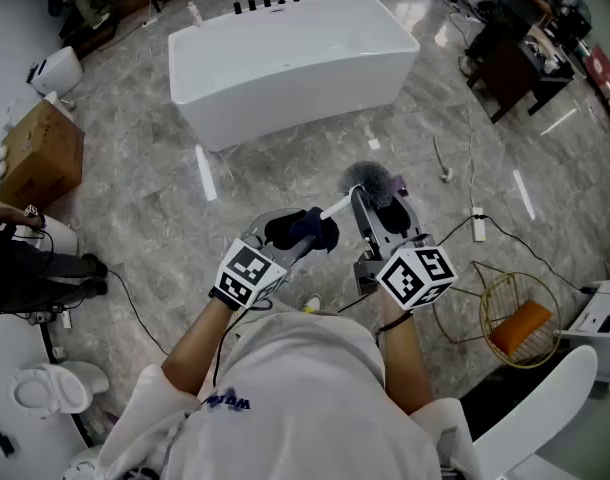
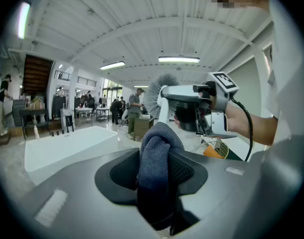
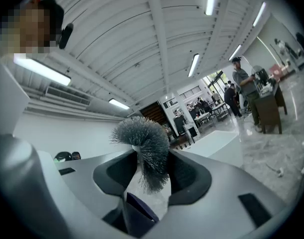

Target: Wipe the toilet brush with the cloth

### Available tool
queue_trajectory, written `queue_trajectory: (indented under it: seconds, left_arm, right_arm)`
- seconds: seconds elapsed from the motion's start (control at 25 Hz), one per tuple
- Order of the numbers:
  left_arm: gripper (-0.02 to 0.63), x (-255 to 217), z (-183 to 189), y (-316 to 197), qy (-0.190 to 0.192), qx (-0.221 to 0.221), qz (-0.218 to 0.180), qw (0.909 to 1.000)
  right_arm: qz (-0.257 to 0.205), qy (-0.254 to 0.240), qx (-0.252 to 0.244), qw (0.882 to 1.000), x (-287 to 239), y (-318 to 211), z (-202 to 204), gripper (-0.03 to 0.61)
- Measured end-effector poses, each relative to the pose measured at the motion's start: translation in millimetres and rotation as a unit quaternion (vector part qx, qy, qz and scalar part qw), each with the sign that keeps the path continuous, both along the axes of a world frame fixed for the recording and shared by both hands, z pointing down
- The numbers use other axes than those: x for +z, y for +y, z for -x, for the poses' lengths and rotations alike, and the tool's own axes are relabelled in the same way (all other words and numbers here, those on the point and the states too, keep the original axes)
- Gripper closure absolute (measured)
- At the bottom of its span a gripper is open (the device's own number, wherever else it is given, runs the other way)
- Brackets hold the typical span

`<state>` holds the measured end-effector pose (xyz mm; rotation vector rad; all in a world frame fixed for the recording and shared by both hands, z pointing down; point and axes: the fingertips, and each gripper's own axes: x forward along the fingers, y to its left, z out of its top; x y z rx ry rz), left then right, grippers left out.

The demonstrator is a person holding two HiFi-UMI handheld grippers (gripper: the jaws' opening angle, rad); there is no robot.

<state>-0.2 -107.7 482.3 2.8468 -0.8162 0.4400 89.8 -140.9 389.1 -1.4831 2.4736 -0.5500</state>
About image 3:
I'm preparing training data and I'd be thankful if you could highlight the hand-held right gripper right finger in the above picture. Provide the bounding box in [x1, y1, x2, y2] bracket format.
[142, 148, 292, 239]

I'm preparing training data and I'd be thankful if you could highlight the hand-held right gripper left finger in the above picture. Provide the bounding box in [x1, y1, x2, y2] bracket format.
[53, 149, 139, 239]

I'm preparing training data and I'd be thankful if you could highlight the dark blue cloth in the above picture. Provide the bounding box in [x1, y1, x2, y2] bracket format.
[126, 192, 159, 225]

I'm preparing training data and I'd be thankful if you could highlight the grey white toilet brush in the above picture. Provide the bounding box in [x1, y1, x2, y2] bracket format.
[109, 116, 171, 235]

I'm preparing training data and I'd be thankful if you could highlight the white bathtub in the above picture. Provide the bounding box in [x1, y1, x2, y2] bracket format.
[169, 130, 244, 169]

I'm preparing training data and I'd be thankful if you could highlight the group of office tables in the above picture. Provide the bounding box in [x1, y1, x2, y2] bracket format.
[189, 101, 232, 129]

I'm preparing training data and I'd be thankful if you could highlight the white air conditioner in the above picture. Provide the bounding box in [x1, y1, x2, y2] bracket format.
[44, 82, 92, 107]

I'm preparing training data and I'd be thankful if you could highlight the dark wooden desk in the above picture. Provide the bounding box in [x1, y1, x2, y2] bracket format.
[254, 82, 289, 134]

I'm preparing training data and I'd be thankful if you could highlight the brown wooden staircase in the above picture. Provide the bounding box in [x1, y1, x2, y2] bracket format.
[139, 101, 163, 125]

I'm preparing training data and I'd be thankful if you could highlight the glass entrance door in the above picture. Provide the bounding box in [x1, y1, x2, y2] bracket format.
[203, 70, 229, 102]

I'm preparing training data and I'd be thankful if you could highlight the white shirt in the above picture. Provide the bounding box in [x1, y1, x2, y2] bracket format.
[0, 51, 31, 136]

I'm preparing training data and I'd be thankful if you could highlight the black machine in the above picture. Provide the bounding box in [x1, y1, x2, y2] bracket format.
[255, 68, 270, 91]

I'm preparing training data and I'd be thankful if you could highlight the pink box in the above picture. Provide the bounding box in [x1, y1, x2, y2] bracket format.
[270, 63, 284, 77]

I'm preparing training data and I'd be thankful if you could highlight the black headset module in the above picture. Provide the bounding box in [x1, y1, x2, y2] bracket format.
[58, 22, 74, 50]

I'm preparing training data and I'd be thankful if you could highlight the person's face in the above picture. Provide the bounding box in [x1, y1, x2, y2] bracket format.
[0, 7, 58, 56]

